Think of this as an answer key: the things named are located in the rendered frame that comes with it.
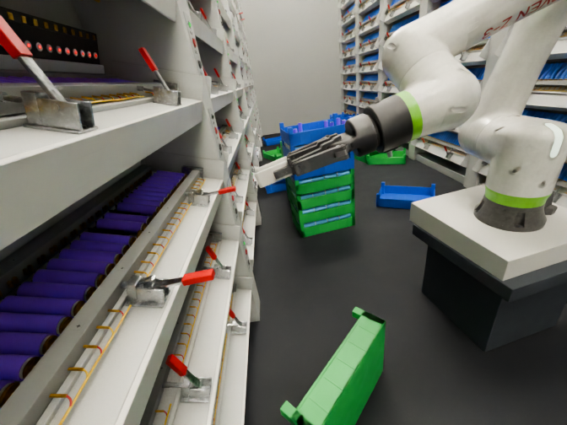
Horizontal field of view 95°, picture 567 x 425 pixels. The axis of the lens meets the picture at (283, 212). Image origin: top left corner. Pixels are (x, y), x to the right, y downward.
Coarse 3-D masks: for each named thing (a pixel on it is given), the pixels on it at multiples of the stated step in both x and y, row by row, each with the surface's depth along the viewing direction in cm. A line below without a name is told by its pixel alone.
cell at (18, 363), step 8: (0, 360) 20; (8, 360) 21; (16, 360) 21; (24, 360) 21; (0, 368) 20; (8, 368) 20; (16, 368) 20; (0, 376) 20; (8, 376) 20; (16, 376) 20
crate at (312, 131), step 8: (328, 120) 134; (336, 120) 133; (280, 128) 129; (288, 128) 112; (304, 128) 133; (312, 128) 134; (320, 128) 115; (328, 128) 115; (336, 128) 116; (344, 128) 117; (288, 136) 115; (296, 136) 114; (304, 136) 115; (312, 136) 115; (320, 136) 116; (288, 144) 119; (296, 144) 115
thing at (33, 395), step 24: (168, 216) 44; (144, 240) 36; (168, 240) 40; (120, 264) 31; (120, 288) 29; (96, 312) 25; (72, 336) 23; (48, 360) 21; (72, 360) 22; (96, 360) 23; (24, 384) 19; (48, 384) 19; (24, 408) 18
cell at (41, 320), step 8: (0, 312) 24; (8, 312) 24; (0, 320) 23; (8, 320) 24; (16, 320) 24; (24, 320) 24; (32, 320) 24; (40, 320) 24; (48, 320) 24; (56, 320) 24; (0, 328) 23; (8, 328) 23; (16, 328) 23; (24, 328) 24; (32, 328) 24; (40, 328) 24; (48, 328) 24; (56, 328) 24
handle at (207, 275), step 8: (192, 272) 30; (200, 272) 30; (208, 272) 29; (152, 280) 29; (168, 280) 30; (176, 280) 30; (184, 280) 29; (192, 280) 29; (200, 280) 29; (208, 280) 29
